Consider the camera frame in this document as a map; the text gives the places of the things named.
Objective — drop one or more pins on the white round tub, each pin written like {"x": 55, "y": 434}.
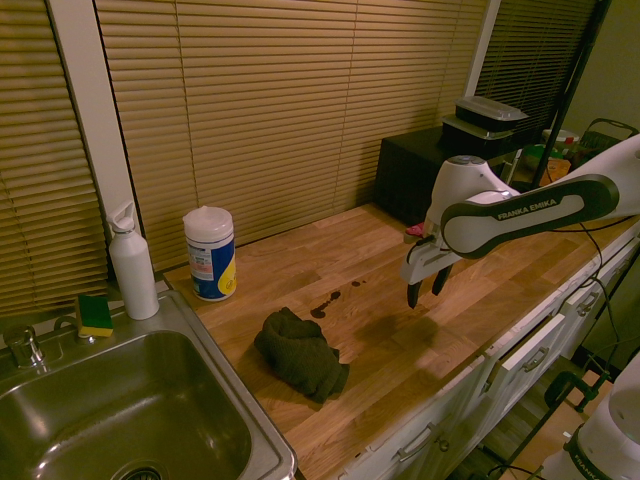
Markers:
{"x": 564, "y": 137}

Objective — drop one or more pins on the round metal cabinet knob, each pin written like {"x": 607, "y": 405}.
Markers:
{"x": 443, "y": 444}

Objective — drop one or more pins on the black camera stand pole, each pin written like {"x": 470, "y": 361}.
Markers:
{"x": 575, "y": 80}

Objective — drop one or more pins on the black food container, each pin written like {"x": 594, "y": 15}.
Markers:
{"x": 470, "y": 136}

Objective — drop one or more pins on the dark liquid spill puddle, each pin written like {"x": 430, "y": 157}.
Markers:
{"x": 325, "y": 304}

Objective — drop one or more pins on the black orange clamp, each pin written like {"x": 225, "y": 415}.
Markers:
{"x": 575, "y": 390}

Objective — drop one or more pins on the orange packet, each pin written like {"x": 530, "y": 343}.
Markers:
{"x": 558, "y": 169}

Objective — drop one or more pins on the green yellow sponge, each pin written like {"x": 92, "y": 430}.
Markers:
{"x": 94, "y": 317}

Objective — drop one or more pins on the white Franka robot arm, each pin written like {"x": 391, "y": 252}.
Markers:
{"x": 525, "y": 212}

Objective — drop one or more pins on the black steel microwave oven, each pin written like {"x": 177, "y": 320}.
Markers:
{"x": 405, "y": 175}

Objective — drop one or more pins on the chrome sink faucet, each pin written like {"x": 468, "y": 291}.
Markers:
{"x": 25, "y": 347}

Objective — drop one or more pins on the green packet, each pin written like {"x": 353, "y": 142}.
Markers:
{"x": 535, "y": 156}

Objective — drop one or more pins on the dark cloth towel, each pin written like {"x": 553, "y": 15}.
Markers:
{"x": 300, "y": 352}

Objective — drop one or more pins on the black container with clear lid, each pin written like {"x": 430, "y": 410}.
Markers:
{"x": 487, "y": 112}

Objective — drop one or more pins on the narrow tan window blind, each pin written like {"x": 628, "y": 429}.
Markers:
{"x": 40, "y": 175}

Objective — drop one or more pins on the wide tan window blind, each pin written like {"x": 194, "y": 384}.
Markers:
{"x": 280, "y": 115}

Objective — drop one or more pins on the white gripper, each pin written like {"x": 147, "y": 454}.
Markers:
{"x": 425, "y": 262}

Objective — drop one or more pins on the stainless steel sink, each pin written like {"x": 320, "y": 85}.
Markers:
{"x": 125, "y": 400}

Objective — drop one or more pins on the small pink object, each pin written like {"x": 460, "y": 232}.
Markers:
{"x": 414, "y": 230}

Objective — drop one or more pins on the dark window blind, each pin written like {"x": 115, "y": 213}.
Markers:
{"x": 530, "y": 65}

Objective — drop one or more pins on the white cup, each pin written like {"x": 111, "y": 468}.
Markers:
{"x": 132, "y": 270}

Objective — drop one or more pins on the white open drawer front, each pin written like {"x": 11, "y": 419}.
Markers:
{"x": 535, "y": 340}

